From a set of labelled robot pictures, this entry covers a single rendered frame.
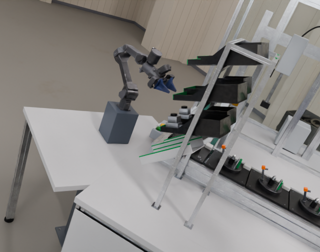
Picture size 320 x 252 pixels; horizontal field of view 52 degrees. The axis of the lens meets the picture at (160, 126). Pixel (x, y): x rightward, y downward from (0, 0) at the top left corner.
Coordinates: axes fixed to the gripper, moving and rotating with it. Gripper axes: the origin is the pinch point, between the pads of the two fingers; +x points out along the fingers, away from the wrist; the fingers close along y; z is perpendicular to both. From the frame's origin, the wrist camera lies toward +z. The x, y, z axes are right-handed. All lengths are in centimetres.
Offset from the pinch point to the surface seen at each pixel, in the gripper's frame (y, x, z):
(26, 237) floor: -22, -12, -139
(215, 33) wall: 594, -209, -88
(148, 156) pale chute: -21.0, 20.1, -22.4
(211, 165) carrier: 22, 40, -25
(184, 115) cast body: -1.5, 15.8, -4.0
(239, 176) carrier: 29, 55, -21
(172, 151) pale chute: -20.9, 26.9, -11.2
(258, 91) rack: -20, 38, 33
